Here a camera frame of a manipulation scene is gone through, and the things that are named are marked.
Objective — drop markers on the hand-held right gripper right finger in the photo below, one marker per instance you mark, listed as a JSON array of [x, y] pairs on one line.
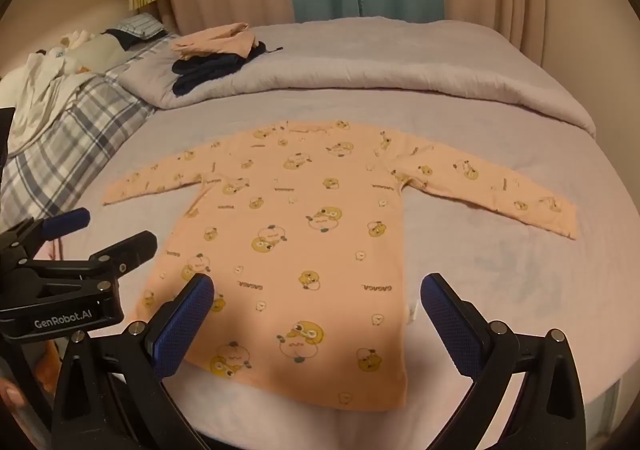
[[445, 325]]

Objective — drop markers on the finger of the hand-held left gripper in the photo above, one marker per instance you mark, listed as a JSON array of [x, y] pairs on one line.
[[130, 250], [67, 221]]

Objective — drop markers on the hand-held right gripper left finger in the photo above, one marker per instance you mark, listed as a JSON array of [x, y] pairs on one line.
[[185, 325]]

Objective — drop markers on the peach cartoon print shirt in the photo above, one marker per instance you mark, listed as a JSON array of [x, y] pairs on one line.
[[320, 250]]

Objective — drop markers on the person's left hand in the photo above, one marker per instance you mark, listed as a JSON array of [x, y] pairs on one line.
[[10, 392]]

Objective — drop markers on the pale purple bed sheet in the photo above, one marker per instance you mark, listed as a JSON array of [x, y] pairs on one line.
[[500, 280]]

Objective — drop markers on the plaid blanket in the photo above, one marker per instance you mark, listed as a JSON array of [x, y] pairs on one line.
[[75, 129]]

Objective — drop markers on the white crumpled cloth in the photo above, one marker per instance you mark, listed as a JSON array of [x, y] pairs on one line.
[[35, 89]]

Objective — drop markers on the pale pillow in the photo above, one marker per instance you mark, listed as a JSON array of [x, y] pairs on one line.
[[100, 52]]

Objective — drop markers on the small dark cloth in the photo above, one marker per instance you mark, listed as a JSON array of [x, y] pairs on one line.
[[120, 37]]

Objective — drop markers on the navy garment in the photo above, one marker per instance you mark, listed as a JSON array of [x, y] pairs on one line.
[[205, 72]]

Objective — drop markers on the striped pillow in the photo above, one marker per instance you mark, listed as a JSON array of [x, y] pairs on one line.
[[142, 24]]

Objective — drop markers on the plain peach garment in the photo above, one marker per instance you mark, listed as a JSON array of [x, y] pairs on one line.
[[215, 42]]

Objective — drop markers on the grey duvet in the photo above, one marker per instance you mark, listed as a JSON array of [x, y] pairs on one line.
[[400, 64]]

